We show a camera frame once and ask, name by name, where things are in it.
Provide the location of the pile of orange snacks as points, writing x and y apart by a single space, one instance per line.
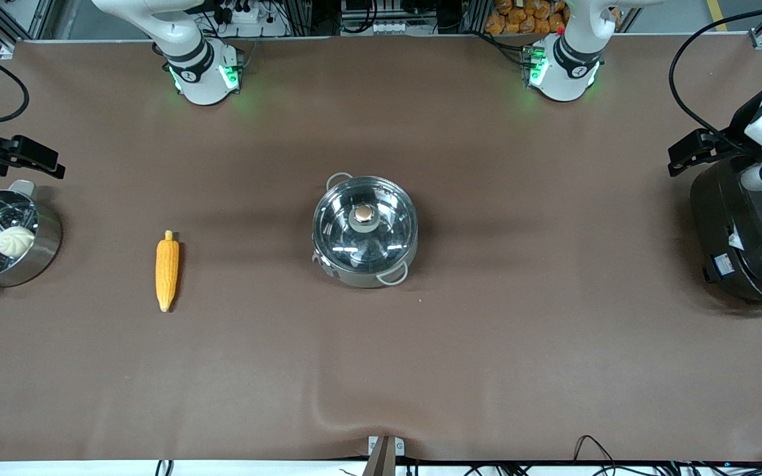
520 20

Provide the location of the glass pot lid with knob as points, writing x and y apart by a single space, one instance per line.
364 228

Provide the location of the yellow corn cob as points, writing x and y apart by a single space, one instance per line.
167 271

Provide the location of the white power strip with plugs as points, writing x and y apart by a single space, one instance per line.
242 14

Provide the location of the black rice cooker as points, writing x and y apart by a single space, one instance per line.
751 251

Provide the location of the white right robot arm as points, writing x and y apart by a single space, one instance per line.
199 73

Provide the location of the stainless steel steamer pot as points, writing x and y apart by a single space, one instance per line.
43 244

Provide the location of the white slim power strip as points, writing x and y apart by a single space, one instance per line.
389 28

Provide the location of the brown table mat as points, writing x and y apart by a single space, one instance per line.
381 370

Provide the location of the metal table edge bracket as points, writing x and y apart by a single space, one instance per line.
384 446

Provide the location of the stainless steel cooking pot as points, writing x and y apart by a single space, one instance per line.
362 279

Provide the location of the white steamed bun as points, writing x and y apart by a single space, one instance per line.
16 241

